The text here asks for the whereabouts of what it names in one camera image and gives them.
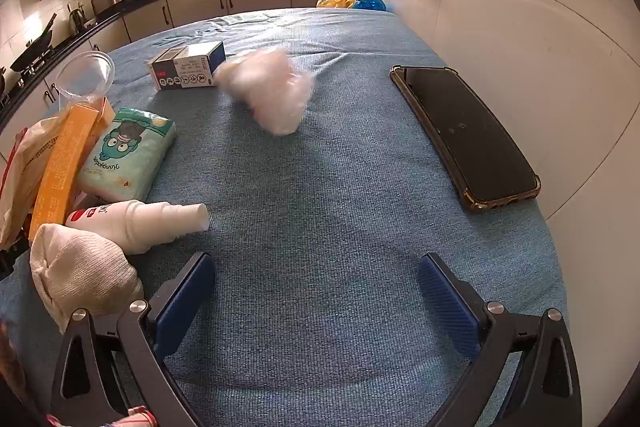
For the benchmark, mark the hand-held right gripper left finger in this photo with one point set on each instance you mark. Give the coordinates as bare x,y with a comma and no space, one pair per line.
185,297

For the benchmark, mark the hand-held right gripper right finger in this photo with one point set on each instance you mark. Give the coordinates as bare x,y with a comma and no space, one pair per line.
445,302

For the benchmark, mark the clear plastic bag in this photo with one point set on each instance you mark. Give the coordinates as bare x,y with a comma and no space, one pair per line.
270,92

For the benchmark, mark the white spray bottle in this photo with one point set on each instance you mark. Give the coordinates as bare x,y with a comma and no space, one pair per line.
135,222

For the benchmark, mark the white knitted sock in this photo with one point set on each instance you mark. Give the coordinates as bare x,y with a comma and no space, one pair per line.
80,277

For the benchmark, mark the blue tablecloth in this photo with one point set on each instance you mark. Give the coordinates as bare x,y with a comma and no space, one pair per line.
325,207

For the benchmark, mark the green tissue pack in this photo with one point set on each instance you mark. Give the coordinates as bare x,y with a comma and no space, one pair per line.
125,152

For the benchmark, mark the black smartphone in clear case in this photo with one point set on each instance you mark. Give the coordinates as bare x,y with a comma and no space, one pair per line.
465,137

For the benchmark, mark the orange cardboard box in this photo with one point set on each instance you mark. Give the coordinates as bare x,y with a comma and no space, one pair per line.
62,167

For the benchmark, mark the beige paper bag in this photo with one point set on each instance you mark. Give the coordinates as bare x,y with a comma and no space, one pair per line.
25,172

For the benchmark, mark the small white blue carton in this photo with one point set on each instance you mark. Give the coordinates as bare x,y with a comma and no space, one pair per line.
190,67

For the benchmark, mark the clear plastic cup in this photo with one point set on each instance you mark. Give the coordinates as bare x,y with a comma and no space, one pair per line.
82,77

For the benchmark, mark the black wok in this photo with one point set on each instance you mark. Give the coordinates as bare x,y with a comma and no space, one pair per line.
30,57

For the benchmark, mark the black kettle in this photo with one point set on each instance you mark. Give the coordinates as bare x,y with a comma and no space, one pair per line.
76,21

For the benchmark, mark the blue plastic bag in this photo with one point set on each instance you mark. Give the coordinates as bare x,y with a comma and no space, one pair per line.
370,2

